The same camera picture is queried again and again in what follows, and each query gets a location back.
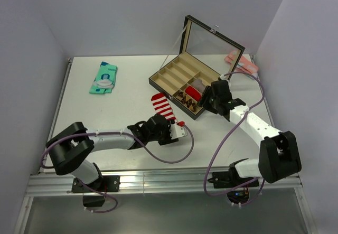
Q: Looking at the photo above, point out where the brown argyle sock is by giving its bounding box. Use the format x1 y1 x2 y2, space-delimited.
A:
176 91 198 113

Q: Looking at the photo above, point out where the red white striped santa sock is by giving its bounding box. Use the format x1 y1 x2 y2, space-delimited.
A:
151 93 177 123

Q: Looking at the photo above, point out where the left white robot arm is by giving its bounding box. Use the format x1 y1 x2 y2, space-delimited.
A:
46 114 185 191

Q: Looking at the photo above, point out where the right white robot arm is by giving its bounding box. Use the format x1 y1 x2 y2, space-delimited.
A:
198 80 302 186

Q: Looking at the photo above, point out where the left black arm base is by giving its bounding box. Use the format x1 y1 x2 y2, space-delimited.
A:
71 165 120 213

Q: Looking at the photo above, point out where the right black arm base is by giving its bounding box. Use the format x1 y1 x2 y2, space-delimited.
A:
208 169 259 205

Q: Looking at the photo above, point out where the grey rolled sock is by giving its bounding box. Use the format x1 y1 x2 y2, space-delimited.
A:
190 79 207 94

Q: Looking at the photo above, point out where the red rolled sock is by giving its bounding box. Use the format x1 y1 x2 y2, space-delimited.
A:
184 86 202 102

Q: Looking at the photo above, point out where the black compartment box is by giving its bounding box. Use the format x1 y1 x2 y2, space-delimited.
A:
148 15 245 120

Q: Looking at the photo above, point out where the pink sock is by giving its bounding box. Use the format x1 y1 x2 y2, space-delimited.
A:
224 51 258 77

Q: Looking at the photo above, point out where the teal green sock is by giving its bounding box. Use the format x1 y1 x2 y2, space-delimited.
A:
89 62 118 94

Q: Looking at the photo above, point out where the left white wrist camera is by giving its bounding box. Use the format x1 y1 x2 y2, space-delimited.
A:
170 121 187 139

